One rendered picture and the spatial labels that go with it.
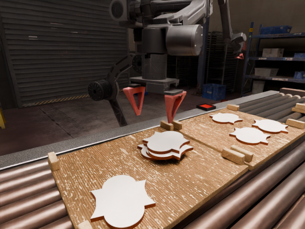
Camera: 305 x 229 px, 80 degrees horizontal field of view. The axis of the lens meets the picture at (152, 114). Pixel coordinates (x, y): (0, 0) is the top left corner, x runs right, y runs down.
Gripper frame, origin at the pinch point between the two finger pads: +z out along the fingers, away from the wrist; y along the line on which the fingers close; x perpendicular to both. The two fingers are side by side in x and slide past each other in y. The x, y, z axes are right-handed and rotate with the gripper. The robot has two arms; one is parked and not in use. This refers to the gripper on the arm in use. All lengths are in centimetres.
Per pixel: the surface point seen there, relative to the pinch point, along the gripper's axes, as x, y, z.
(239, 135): -28.6, -16.3, 11.2
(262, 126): -41.8, -21.9, 10.9
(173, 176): 2.5, -7.8, 12.9
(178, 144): -5.6, -4.6, 8.8
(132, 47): -441, 385, -38
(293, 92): -133, -34, 10
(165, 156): 0.3, -4.1, 10.1
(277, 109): -84, -26, 13
